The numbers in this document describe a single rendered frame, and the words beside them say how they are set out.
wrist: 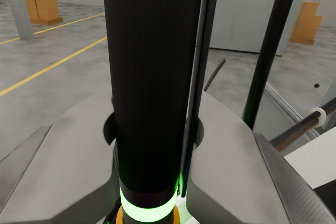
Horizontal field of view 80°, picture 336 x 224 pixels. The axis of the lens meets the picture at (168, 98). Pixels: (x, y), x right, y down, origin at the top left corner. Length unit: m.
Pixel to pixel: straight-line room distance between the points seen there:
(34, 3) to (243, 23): 6.60
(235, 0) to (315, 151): 5.19
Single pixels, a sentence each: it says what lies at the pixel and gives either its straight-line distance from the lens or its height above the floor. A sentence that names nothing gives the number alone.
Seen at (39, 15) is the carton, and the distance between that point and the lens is 8.54.
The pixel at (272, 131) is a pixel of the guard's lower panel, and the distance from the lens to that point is 1.41.
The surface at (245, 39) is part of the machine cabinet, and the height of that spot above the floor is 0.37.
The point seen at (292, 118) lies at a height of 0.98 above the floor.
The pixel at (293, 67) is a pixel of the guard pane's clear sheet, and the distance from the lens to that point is 1.29.
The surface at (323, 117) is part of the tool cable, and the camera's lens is 0.38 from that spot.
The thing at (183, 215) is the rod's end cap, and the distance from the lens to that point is 0.19.
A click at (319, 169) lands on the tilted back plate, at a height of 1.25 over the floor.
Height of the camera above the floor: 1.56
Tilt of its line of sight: 30 degrees down
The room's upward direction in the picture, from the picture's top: 4 degrees clockwise
